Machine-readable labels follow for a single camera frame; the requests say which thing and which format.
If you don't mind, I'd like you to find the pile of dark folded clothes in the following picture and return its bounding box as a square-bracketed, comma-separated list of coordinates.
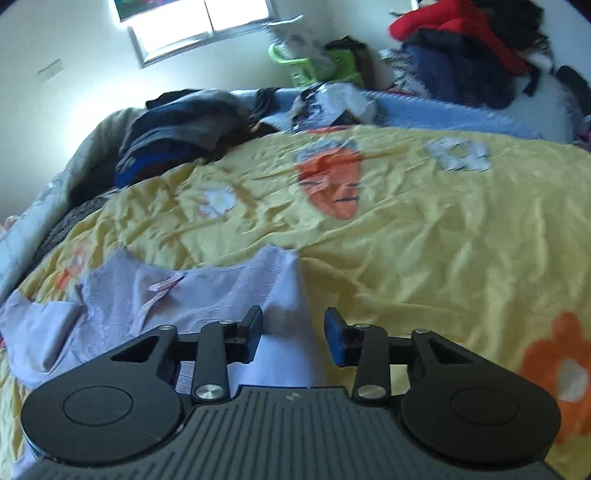
[113, 89, 259, 188]

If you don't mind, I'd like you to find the light blue blanket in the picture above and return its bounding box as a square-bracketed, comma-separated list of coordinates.
[231, 85, 573, 144]

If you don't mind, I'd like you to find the white crumpled cloth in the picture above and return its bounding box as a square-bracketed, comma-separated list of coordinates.
[291, 83, 379, 132]

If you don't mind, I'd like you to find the red jacket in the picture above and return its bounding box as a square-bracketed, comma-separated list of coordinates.
[389, 0, 529, 75]

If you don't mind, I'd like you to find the wall poster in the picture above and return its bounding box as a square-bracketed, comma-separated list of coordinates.
[113, 0, 162, 21]

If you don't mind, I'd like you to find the green plastic stool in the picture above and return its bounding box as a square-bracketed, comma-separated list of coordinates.
[269, 39, 365, 88]

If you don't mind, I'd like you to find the navy jacket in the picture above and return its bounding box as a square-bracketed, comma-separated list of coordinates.
[402, 30, 515, 109]

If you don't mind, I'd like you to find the lavender small garment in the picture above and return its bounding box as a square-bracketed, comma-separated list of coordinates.
[0, 247, 319, 388]

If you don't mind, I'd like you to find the black white striped cloth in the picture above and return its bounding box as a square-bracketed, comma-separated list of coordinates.
[34, 198, 112, 259]

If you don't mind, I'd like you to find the dark jacket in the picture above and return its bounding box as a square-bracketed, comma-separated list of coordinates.
[475, 0, 555, 51]

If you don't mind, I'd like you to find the window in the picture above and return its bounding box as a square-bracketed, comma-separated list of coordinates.
[113, 0, 305, 69]

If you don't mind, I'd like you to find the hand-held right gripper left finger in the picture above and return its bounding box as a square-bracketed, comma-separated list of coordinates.
[110, 305, 265, 403]

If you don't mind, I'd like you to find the white patterned bag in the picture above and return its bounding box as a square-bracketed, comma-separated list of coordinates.
[277, 18, 333, 61]

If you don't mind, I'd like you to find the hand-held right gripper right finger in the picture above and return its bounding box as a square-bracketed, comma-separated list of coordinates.
[324, 307, 481, 401]

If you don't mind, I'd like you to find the yellow printed blanket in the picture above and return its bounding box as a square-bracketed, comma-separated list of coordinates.
[0, 124, 591, 480]

